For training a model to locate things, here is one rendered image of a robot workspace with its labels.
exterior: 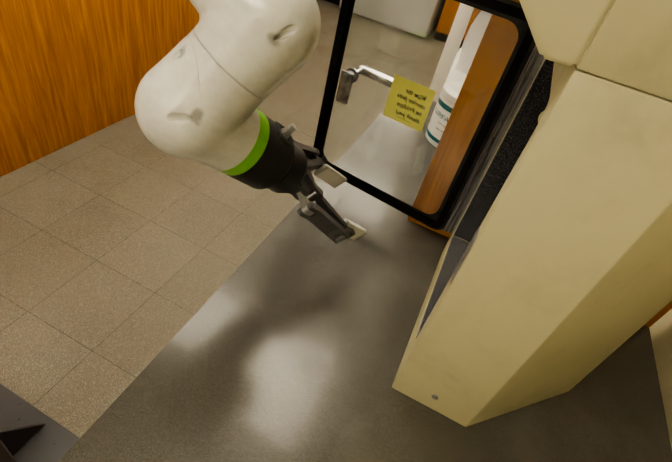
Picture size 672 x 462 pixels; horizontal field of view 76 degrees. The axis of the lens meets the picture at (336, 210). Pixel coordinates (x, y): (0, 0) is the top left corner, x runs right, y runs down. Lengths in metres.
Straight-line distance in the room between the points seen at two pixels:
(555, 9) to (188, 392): 0.56
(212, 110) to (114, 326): 1.45
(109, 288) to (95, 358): 0.31
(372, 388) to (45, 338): 1.42
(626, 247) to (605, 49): 0.17
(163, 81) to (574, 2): 0.36
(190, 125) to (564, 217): 0.36
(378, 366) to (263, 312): 0.19
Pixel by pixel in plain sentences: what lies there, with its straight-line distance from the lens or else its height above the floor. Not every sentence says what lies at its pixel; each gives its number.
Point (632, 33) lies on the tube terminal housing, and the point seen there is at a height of 1.44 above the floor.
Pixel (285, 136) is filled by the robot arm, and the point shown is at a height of 1.20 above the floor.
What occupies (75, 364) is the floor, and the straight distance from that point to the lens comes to 1.79.
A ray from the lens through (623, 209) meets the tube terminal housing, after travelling 0.41.
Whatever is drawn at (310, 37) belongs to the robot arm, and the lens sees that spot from 0.46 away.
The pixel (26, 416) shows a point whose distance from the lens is 1.72.
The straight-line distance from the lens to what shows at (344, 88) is 0.78.
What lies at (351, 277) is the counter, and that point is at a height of 0.94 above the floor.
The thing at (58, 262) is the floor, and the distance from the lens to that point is 2.10.
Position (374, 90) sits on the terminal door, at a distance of 0.77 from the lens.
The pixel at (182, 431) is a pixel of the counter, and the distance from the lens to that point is 0.60.
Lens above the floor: 1.50
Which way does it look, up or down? 39 degrees down
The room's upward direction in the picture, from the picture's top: 15 degrees clockwise
